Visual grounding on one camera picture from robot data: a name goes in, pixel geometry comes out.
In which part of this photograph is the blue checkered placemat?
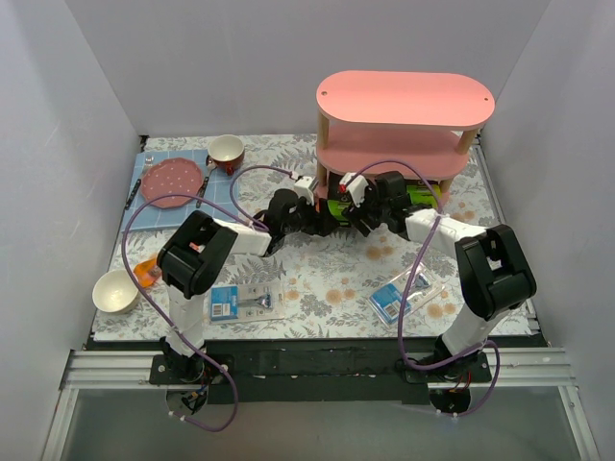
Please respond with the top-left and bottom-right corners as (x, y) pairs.
(120, 149), (239, 231)

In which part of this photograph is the black handled fork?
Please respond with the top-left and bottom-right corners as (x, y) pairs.
(124, 156), (154, 210)

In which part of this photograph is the red cup white inside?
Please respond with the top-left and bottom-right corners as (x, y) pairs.
(208, 134), (245, 176)

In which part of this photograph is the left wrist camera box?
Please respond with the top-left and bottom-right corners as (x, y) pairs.
(293, 176), (318, 204)

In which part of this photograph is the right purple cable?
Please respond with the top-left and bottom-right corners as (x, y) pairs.
(350, 158), (502, 419)

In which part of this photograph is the aluminium frame rail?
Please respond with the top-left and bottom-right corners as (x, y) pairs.
(42, 337), (599, 460)

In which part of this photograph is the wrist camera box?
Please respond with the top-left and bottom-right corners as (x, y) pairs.
(338, 172), (370, 207)
(293, 176), (318, 204)

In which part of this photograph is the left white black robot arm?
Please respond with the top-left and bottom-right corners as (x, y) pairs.
(157, 188), (340, 384)

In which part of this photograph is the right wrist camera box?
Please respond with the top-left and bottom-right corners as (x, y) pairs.
(338, 172), (370, 207)

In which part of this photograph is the left blue razor blister pack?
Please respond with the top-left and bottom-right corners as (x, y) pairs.
(209, 282), (285, 324)

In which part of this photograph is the blue razor blister pack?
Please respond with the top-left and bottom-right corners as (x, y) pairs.
(209, 282), (285, 324)
(367, 263), (444, 327)

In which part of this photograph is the black green Gillette razor box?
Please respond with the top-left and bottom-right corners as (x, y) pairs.
(324, 173), (354, 229)

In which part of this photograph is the pink three-tier shelf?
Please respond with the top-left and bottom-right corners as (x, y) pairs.
(316, 70), (496, 202)

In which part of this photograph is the white ceramic bowl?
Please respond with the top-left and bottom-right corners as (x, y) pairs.
(92, 269), (139, 314)

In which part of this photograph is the black handled spoon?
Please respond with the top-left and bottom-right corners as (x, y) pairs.
(197, 156), (217, 199)

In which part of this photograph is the orange small razor packet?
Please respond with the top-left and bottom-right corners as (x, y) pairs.
(133, 256), (161, 288)

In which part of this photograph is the right blue razor blister pack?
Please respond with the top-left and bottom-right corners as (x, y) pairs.
(367, 263), (444, 327)

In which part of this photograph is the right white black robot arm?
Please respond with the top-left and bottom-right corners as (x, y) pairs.
(338, 171), (537, 382)

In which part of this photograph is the pink dotted plate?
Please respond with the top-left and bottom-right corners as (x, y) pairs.
(140, 158), (203, 209)

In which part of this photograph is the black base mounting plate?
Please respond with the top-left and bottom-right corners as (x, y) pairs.
(149, 338), (492, 404)

